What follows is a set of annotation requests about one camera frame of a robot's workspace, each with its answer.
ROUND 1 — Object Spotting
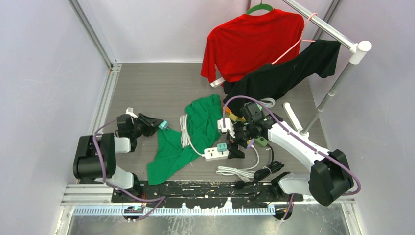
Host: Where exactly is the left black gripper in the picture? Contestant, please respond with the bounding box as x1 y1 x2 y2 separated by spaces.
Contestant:
130 113 162 138

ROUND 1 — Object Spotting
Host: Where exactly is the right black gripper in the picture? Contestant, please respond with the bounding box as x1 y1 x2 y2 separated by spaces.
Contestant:
226 122 256 159

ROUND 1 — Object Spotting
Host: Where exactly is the teal plug adapter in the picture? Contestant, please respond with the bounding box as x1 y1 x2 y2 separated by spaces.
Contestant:
217 143 228 152
158 120 170 130

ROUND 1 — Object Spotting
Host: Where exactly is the white power strip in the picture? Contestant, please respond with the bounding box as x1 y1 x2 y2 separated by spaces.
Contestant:
203 147 230 161

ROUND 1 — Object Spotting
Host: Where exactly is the green power strip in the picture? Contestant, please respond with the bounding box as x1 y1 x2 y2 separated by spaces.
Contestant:
254 137 269 148

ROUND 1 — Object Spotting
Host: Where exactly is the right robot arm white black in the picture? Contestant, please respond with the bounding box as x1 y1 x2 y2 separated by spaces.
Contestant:
217 102 356 206

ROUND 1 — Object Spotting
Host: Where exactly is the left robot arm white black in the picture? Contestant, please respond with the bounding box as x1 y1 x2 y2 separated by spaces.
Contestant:
72 110 168 202

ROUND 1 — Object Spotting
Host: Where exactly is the orange power strip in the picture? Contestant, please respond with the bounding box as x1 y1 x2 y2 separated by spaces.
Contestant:
225 107 246 122

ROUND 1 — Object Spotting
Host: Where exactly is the green t-shirt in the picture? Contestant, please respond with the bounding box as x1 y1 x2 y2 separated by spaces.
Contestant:
147 94 223 185

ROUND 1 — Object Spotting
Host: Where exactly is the red t-shirt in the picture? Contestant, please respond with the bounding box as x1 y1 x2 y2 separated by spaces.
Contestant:
200 9 304 83

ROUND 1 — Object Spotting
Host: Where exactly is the black t-shirt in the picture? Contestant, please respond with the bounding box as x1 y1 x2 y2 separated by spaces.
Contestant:
223 40 341 103

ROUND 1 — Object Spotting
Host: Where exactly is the pink clothes hanger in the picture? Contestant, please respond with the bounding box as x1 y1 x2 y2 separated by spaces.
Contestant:
272 13 318 65

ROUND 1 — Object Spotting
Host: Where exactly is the green clothes hanger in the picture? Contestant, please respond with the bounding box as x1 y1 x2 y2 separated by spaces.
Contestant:
246 3 274 15

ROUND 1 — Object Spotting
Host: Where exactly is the silver clothes rack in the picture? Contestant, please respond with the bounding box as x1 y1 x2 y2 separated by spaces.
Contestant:
284 0 372 136

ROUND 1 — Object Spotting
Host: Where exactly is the purple strip white cable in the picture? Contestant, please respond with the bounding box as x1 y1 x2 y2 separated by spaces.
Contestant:
216 146 261 182

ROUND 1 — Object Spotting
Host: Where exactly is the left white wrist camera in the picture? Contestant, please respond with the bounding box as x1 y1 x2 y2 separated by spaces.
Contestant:
125 107 138 118

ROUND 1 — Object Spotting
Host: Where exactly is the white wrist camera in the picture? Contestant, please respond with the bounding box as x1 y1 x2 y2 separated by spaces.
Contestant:
125 107 138 118
217 117 235 137

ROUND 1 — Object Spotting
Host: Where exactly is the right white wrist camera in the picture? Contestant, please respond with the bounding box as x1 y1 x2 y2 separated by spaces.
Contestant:
217 117 235 137

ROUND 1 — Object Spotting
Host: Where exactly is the white power strip cable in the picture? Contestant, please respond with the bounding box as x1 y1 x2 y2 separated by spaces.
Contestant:
179 113 206 158

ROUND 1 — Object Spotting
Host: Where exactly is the black coiled cable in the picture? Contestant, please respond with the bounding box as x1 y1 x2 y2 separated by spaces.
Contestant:
234 146 285 191

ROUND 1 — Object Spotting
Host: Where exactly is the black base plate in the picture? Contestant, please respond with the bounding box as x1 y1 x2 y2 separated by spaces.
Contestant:
111 180 304 210

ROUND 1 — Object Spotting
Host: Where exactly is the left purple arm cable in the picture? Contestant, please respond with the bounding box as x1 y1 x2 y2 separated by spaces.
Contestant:
92 118 166 222

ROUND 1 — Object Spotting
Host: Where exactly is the aluminium frame rail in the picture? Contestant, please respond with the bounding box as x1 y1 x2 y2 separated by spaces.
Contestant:
69 0 122 133

